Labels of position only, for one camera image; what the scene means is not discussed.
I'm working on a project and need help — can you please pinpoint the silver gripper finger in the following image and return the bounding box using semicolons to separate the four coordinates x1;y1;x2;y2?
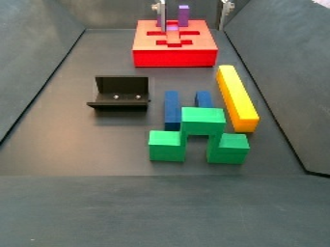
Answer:
151;0;165;32
217;0;235;29

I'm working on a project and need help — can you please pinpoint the blue U-shaped block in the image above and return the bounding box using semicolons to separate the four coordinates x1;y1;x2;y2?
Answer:
164;91;213;131

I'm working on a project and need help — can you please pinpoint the black angled fixture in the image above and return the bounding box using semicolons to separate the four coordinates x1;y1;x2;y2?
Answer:
86;75;149;111

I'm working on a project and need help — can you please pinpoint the purple U-shaped block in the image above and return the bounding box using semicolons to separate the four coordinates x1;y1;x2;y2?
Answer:
155;4;191;32

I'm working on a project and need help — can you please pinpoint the red slotted base block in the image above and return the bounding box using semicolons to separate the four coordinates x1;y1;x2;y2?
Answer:
131;20;217;68

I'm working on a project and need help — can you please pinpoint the yellow long bar block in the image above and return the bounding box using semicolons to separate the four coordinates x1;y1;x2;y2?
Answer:
216;65;259;133

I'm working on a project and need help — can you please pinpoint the green stepped block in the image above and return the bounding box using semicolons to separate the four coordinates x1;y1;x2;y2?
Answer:
148;107;249;164

